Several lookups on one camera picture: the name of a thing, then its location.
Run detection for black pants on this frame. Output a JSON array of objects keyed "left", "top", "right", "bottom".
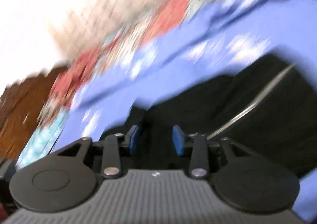
[{"left": 102, "top": 54, "right": 316, "bottom": 177}]

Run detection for teal patterned cloth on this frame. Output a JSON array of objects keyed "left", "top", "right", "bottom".
[{"left": 16, "top": 107, "right": 68, "bottom": 169}]

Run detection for red patterned blanket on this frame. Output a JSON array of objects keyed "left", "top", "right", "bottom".
[{"left": 43, "top": 0, "right": 189, "bottom": 113}]

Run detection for brown wooden headboard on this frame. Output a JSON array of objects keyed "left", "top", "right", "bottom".
[{"left": 0, "top": 65, "right": 68, "bottom": 159}]

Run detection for blue printed bedsheet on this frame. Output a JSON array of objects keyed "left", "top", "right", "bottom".
[{"left": 55, "top": 0, "right": 316, "bottom": 222}]

